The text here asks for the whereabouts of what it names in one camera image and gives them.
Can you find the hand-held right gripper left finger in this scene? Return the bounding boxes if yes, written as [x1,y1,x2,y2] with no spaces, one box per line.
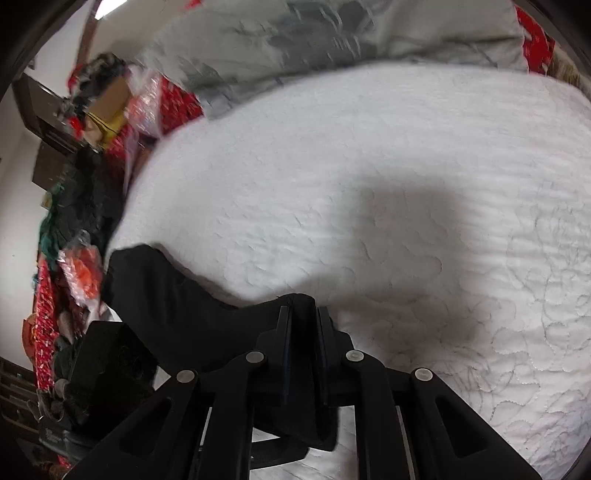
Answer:
[65,305,294,480]

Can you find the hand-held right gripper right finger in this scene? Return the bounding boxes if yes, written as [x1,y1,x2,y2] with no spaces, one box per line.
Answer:
[316,307,541,480]

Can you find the black pants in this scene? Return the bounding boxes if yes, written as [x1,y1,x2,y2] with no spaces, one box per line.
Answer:
[100,244,342,455]

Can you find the red patterned cloth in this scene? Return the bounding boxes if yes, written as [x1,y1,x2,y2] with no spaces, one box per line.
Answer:
[33,258,66,384]

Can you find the plastic bag orange contents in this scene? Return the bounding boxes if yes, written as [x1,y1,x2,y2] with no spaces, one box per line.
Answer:
[58,242,109,305]

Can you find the dark green jacket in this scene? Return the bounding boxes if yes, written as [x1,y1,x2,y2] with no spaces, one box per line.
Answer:
[39,150,127,259]

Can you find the white quilted blanket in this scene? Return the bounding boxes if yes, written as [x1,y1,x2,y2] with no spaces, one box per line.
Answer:
[108,60,591,480]

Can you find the clear plastic bag red contents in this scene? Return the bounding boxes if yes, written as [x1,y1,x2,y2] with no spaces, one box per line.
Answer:
[127,76,167,137]

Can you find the cardboard box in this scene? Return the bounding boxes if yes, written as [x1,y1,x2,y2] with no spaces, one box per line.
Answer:
[85,76,132,139]

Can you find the pile of clothes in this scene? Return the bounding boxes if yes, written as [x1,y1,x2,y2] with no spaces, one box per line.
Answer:
[58,53,132,134]

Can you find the grey floral pillow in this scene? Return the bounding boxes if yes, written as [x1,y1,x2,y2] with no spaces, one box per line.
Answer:
[139,0,532,121]

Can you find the ceiling light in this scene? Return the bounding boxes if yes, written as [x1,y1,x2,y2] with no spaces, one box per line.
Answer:
[95,0,132,20]

